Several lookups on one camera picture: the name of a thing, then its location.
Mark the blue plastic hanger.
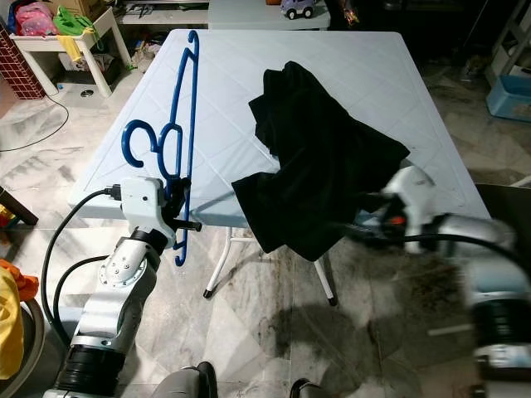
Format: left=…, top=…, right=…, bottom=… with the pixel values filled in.
left=120, top=31, right=202, bottom=268

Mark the black garment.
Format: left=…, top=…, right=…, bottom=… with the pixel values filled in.
left=231, top=61, right=412, bottom=264

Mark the yellow shirt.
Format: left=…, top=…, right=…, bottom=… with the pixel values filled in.
left=0, top=265, right=24, bottom=382

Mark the orange cloth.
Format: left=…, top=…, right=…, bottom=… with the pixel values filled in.
left=0, top=259, right=41, bottom=303

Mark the robot right leg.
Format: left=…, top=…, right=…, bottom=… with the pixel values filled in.
left=290, top=379, right=337, bottom=398

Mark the metal basin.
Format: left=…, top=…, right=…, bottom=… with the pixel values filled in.
left=8, top=298, right=51, bottom=398

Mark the red brick pattern box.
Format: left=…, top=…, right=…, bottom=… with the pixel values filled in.
left=0, top=25, right=42, bottom=102

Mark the small white table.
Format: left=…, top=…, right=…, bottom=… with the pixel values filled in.
left=12, top=8, right=134, bottom=99

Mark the green cloth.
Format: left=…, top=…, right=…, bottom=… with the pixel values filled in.
left=52, top=7, right=94, bottom=38

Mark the toy car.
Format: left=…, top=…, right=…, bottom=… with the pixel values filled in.
left=280, top=0, right=318, bottom=19

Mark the pink clothes pile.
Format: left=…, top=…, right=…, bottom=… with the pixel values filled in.
left=14, top=2, right=57, bottom=38

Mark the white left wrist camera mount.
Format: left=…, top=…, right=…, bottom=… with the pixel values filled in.
left=118, top=177, right=168, bottom=241

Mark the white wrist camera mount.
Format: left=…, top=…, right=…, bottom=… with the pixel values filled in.
left=382, top=164, right=441, bottom=254
left=118, top=177, right=168, bottom=241

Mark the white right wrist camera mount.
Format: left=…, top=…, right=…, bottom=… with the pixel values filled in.
left=382, top=164, right=441, bottom=254

